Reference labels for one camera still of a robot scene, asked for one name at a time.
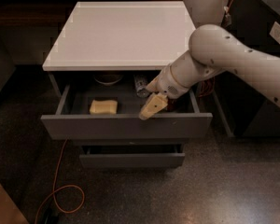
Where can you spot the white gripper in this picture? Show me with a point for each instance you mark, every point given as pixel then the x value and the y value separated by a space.
pixel 166 82

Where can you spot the yellow sponge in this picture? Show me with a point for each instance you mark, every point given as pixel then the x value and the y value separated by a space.
pixel 104 107

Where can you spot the grey top drawer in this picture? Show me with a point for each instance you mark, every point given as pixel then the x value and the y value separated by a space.
pixel 73 119

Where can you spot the grey drawer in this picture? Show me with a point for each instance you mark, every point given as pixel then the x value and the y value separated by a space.
pixel 144 156
pixel 73 119
pixel 129 142

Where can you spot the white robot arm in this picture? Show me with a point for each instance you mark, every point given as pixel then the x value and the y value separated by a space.
pixel 212 51

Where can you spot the grey bottom drawer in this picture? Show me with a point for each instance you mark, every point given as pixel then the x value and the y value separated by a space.
pixel 144 156

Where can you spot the grey middle drawer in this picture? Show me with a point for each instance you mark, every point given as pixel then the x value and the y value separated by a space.
pixel 129 142

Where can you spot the clear plastic water bottle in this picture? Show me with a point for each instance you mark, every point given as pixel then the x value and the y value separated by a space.
pixel 140 83

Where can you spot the brown glass jar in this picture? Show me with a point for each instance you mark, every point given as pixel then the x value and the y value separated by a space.
pixel 171 105

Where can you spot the beige bowl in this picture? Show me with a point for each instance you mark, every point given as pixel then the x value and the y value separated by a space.
pixel 108 80

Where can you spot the white cabinet countertop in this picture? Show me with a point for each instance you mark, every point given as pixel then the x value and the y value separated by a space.
pixel 121 36

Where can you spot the black cabinet on right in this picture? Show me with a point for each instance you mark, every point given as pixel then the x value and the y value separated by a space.
pixel 245 111

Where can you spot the white label sticker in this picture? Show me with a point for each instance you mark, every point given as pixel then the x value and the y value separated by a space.
pixel 275 32

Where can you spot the black plug on floor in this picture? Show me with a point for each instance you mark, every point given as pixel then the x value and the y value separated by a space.
pixel 49 217

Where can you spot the tan board corner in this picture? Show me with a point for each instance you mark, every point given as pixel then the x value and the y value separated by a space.
pixel 9 211

